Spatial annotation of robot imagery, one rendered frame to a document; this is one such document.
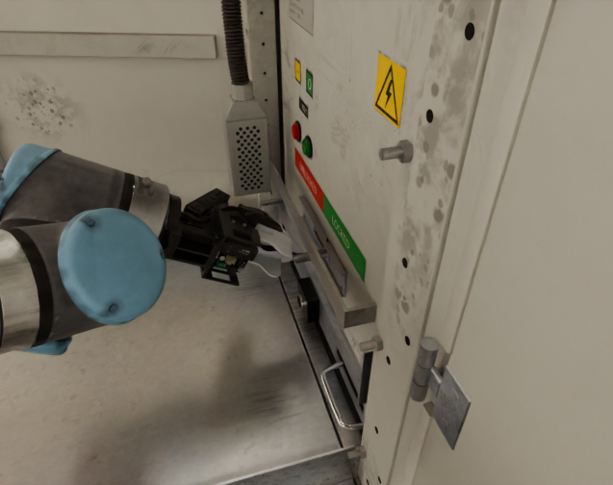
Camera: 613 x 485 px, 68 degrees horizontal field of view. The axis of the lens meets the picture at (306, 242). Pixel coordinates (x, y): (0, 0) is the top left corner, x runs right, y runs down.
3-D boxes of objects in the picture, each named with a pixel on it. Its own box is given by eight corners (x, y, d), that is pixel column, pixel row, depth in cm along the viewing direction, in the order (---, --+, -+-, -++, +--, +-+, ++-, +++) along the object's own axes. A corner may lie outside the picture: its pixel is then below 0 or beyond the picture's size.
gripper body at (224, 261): (242, 289, 61) (151, 268, 55) (232, 250, 67) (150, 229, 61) (268, 244, 57) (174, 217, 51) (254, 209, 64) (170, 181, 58)
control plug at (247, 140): (233, 198, 83) (222, 104, 73) (229, 185, 87) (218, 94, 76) (275, 191, 85) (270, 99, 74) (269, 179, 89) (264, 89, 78)
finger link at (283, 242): (309, 274, 65) (251, 259, 60) (298, 249, 69) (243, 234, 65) (319, 257, 64) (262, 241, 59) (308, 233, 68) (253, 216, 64)
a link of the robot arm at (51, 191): (-15, 236, 50) (12, 159, 54) (105, 262, 56) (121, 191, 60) (-14, 205, 43) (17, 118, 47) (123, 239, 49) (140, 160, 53)
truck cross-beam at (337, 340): (375, 456, 59) (380, 430, 55) (278, 225, 100) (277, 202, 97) (410, 446, 60) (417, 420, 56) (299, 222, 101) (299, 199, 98)
